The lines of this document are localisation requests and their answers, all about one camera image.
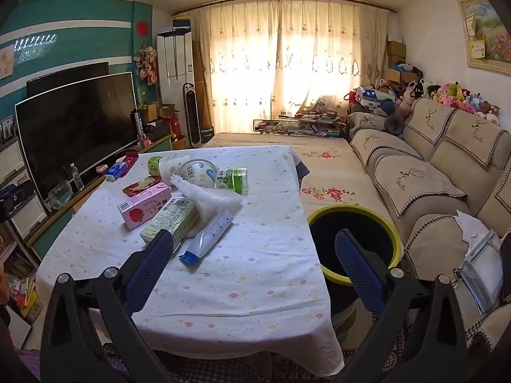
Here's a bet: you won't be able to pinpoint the green labelled clear bottle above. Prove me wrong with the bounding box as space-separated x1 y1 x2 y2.
216 168 249 195

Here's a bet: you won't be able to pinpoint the white crumpled paper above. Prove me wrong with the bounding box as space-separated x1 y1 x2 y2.
453 211 498 244

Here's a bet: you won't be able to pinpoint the yellow rimmed dark bin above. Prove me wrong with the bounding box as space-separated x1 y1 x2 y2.
307 205 402 342

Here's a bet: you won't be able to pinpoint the cluttered glass coffee table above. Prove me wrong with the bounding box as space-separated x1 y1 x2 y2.
253 114 346 136

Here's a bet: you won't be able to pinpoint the white dotted tablecloth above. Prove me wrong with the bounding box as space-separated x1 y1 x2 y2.
36 145 346 378

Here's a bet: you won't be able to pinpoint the white standing air conditioner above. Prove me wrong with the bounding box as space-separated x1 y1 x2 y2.
156 28 196 120

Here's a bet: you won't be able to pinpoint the green white carton box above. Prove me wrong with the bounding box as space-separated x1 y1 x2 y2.
140 196 200 246

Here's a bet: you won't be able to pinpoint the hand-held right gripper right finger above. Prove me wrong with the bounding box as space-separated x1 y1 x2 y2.
334 229 468 383

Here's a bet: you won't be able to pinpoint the black flat monitor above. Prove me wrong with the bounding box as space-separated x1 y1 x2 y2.
26 62 110 98

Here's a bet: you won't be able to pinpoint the beige sofa with deer covers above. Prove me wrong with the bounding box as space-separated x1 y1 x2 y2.
345 98 511 352

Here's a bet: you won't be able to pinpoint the stack of cardboard boxes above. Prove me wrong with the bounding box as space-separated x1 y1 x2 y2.
385 40 420 84

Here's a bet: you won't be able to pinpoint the blue tissue pack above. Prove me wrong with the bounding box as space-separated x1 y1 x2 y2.
105 160 130 181

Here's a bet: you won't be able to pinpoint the cream embroidered curtain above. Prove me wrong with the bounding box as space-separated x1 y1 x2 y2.
189 0 282 134
279 0 390 108

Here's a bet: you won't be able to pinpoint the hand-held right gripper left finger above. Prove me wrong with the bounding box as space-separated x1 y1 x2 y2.
40 229 175 383

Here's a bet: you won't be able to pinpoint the beige floral sheet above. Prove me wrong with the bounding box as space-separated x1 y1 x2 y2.
208 131 400 232

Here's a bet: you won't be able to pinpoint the blue white toothpaste tube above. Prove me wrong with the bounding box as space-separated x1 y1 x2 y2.
178 208 234 266

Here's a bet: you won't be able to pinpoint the pile of plush toys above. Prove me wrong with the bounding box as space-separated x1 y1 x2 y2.
371 78 501 126

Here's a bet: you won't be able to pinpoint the framed flower painting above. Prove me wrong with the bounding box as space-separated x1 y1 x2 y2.
457 0 511 74

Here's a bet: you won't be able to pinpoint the large curved television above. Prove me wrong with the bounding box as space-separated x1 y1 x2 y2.
15 72 138 204

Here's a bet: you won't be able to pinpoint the clear water bottle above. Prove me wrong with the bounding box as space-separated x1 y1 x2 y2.
70 163 85 191

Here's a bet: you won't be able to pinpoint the red white snack packet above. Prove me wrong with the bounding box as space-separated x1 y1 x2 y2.
122 179 166 197

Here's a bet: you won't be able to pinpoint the white storage drawers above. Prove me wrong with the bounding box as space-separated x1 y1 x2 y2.
0 136 50 240

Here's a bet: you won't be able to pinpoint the black white tower fan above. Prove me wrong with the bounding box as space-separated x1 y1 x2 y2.
182 82 202 148

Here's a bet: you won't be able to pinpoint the cartoon wall picture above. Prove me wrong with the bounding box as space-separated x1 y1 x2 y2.
0 44 16 80

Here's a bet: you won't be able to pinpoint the hanging artificial flower decoration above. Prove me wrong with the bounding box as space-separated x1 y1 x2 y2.
133 42 158 86

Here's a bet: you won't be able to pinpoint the clear plastic pouch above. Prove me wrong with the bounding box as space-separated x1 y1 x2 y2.
457 229 506 314

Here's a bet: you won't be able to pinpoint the white plastic wrapper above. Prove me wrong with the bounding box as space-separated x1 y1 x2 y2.
168 173 244 240

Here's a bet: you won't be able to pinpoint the pink strawberry milk carton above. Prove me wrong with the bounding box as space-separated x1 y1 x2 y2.
117 187 172 231

